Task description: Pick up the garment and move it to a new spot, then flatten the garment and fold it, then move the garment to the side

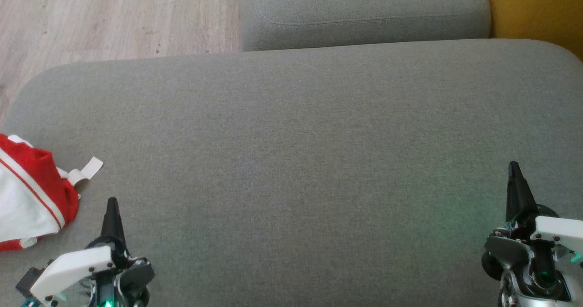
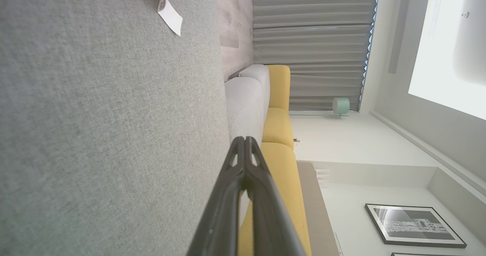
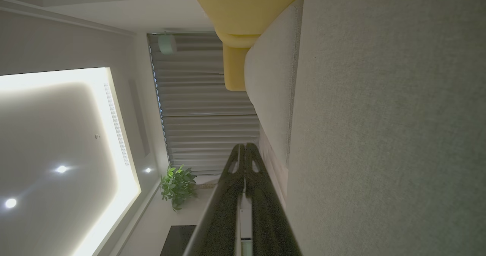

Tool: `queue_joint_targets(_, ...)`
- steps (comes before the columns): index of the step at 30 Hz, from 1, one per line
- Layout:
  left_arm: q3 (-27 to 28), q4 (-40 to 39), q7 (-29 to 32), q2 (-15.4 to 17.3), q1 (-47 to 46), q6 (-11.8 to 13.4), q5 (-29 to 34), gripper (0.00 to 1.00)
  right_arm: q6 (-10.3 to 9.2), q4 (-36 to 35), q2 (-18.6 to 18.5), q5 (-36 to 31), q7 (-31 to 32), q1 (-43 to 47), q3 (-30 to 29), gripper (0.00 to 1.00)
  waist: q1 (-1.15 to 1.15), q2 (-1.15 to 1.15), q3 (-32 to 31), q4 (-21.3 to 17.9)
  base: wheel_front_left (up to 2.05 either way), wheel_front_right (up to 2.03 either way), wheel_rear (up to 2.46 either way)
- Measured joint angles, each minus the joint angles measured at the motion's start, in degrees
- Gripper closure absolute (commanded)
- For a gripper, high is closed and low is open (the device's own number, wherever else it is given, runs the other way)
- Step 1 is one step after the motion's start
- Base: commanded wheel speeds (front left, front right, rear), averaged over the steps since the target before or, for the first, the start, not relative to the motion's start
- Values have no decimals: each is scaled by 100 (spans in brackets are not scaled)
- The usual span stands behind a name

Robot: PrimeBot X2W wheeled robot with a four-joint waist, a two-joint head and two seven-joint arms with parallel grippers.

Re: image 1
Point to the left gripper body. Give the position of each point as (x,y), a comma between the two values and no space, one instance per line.
(73,266)

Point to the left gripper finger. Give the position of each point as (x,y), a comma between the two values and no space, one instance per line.
(112,225)

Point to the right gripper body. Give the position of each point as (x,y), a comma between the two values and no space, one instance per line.
(555,232)

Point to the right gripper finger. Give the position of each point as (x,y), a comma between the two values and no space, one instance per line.
(519,202)

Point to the red white number jersey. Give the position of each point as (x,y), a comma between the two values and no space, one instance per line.
(32,175)

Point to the large grey sofa seat cushion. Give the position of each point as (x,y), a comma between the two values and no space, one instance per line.
(291,161)

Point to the large yellow sofa back cushion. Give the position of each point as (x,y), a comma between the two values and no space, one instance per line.
(537,6)

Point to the grey sofa back cushion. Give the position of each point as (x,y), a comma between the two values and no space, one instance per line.
(364,6)

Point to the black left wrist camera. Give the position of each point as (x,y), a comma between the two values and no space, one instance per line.
(27,282)

